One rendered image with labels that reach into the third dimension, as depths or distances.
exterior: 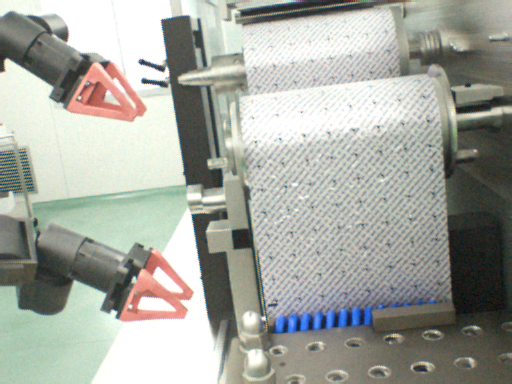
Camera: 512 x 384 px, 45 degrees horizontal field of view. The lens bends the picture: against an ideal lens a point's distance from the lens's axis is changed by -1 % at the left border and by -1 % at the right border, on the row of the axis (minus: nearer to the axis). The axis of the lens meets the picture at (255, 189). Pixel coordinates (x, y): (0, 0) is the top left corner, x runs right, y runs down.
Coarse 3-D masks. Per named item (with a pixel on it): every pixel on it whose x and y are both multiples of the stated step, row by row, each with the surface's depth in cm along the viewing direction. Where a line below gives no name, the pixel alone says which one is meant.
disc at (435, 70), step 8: (432, 64) 79; (432, 72) 79; (440, 72) 75; (440, 80) 75; (448, 88) 73; (448, 96) 72; (448, 104) 73; (448, 112) 73; (448, 120) 73; (456, 128) 72; (456, 136) 72; (456, 144) 73; (448, 152) 75; (456, 152) 73; (448, 160) 76; (448, 168) 76; (448, 176) 77
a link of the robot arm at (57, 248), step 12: (48, 228) 77; (60, 228) 78; (36, 240) 76; (48, 240) 76; (60, 240) 77; (72, 240) 77; (84, 240) 79; (36, 252) 76; (48, 252) 76; (60, 252) 76; (72, 252) 76; (48, 264) 77; (60, 264) 77; (72, 264) 76; (48, 276) 79; (60, 276) 80
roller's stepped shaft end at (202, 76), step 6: (210, 66) 103; (192, 72) 103; (198, 72) 102; (204, 72) 102; (210, 72) 102; (180, 78) 104; (186, 78) 103; (192, 78) 103; (198, 78) 102; (204, 78) 102; (210, 78) 102; (186, 84) 104; (192, 84) 103; (198, 84) 104; (204, 84) 103; (210, 84) 103
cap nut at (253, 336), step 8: (248, 312) 72; (256, 312) 72; (248, 320) 71; (256, 320) 72; (248, 328) 71; (256, 328) 71; (264, 328) 73; (240, 336) 73; (248, 336) 72; (256, 336) 71; (264, 336) 72; (248, 344) 72; (256, 344) 72; (264, 344) 72; (248, 352) 72
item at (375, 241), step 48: (288, 192) 76; (336, 192) 75; (384, 192) 75; (432, 192) 75; (288, 240) 77; (336, 240) 77; (384, 240) 77; (432, 240) 76; (288, 288) 79; (336, 288) 78; (384, 288) 78; (432, 288) 78
